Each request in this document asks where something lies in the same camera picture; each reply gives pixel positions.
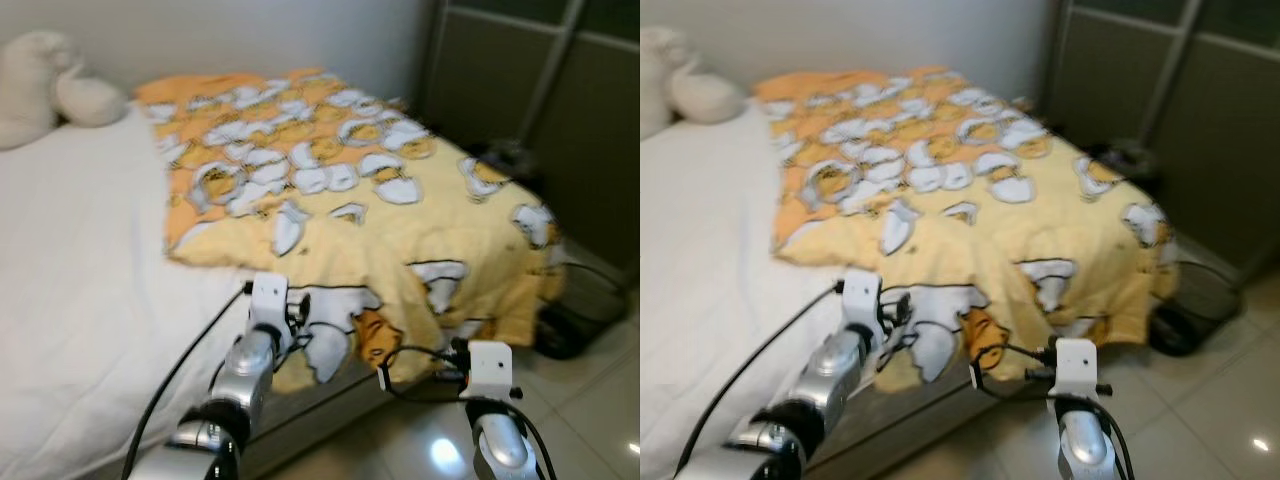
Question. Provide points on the yellow egg cartoon blanket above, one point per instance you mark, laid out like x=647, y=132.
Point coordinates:
x=1000, y=220
x=400, y=220

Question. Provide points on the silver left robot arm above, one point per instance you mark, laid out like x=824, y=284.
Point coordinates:
x=245, y=365
x=835, y=365

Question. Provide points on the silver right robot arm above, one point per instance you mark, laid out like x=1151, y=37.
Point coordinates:
x=500, y=445
x=1085, y=445

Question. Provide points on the white quilted mattress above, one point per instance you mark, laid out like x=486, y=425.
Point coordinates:
x=710, y=260
x=80, y=250

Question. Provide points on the small black object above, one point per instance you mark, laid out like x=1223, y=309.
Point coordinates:
x=1130, y=165
x=510, y=165

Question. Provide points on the dark sliding door wardrobe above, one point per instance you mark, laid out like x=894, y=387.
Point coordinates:
x=590, y=120
x=1210, y=130

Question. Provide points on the cream plush toy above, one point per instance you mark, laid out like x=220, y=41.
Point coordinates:
x=35, y=90
x=705, y=100

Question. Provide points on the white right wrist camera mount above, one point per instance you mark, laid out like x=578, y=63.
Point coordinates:
x=1075, y=362
x=490, y=365

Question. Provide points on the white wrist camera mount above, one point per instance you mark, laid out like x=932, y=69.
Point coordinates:
x=1075, y=362
x=860, y=292
x=490, y=365
x=268, y=295

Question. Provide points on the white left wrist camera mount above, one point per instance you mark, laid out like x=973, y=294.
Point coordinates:
x=860, y=292
x=268, y=295

